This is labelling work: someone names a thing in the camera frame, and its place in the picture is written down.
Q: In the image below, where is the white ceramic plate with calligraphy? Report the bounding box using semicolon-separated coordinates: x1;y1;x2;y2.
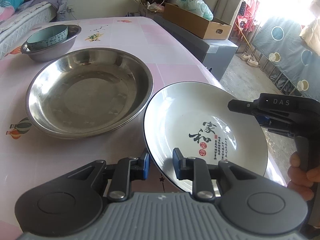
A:
144;82;268;192

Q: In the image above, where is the large steel basin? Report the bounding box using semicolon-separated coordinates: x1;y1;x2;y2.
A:
25;48;153;139

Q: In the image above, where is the steel bowl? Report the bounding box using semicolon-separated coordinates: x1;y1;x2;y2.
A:
21;24;81;62

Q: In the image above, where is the teal ceramic bowl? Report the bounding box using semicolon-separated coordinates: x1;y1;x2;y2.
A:
26;24;68;51

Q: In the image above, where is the person's right hand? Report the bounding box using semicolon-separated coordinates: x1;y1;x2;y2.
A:
287;152;320;201

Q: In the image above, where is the pair of white shoes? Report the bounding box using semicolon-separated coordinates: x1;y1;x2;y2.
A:
240;53;259;67

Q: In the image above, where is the large grey carton box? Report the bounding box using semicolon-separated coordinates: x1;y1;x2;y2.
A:
153;16;238;81

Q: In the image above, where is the blue patterned hanging sheet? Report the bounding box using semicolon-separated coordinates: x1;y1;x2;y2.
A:
252;18;319;100

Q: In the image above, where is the brown cardboard box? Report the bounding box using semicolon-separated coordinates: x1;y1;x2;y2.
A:
163;3;232;40

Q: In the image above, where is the plastic bag with cloth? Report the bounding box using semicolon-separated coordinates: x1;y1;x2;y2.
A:
176;0;214;21

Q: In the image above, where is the open box with clutter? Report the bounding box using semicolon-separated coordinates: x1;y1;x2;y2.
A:
133;0;168;18

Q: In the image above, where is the white quilted mattress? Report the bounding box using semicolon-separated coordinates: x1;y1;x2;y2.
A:
1;2;56;59

